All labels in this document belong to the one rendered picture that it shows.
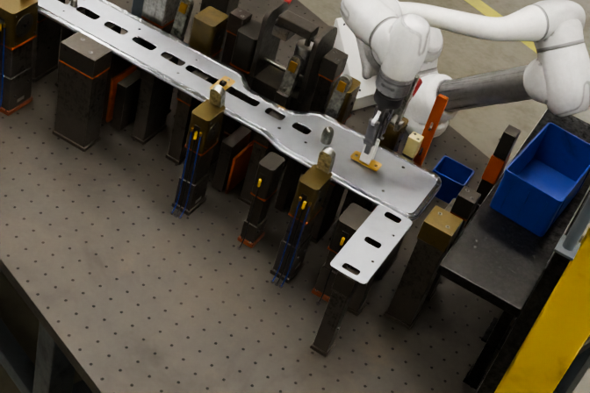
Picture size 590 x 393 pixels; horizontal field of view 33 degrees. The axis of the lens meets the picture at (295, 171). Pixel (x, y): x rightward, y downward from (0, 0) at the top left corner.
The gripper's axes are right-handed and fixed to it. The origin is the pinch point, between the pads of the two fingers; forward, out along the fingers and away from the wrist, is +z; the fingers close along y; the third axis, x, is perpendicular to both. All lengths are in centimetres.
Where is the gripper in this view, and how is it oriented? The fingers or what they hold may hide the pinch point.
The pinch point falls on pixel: (370, 149)
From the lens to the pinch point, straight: 270.4
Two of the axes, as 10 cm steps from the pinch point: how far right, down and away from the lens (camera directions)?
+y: -4.8, 4.8, -7.3
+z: -2.2, 7.4, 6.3
